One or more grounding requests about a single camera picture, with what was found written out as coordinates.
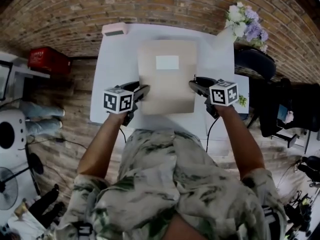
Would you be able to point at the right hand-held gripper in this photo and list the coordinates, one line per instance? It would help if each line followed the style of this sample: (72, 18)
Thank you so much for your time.
(222, 94)

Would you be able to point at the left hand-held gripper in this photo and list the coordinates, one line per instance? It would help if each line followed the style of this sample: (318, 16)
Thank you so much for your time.
(117, 101)

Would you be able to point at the beige folder object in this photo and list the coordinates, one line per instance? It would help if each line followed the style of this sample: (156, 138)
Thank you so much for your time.
(167, 77)

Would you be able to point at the person's left forearm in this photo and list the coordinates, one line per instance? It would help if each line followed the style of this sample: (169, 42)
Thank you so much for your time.
(100, 144)

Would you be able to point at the person's right forearm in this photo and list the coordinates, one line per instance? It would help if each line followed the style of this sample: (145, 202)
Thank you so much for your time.
(240, 141)

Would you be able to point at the black office chair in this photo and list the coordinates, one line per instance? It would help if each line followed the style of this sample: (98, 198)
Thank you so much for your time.
(255, 64)

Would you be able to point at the pink box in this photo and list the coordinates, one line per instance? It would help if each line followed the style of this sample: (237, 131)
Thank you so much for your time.
(114, 29)

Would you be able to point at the white and purple flower bouquet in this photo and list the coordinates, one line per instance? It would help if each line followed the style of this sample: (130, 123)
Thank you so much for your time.
(247, 26)

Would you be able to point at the red plastic crate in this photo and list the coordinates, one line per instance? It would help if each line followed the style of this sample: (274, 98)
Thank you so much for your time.
(49, 61)

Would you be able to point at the person's patterned shirt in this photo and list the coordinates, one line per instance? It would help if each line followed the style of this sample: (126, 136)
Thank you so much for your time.
(170, 189)

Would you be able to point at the white shelf unit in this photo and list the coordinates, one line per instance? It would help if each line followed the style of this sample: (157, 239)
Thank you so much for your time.
(17, 76)

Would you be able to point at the white round appliance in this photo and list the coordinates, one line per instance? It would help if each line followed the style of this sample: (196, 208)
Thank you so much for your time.
(12, 134)

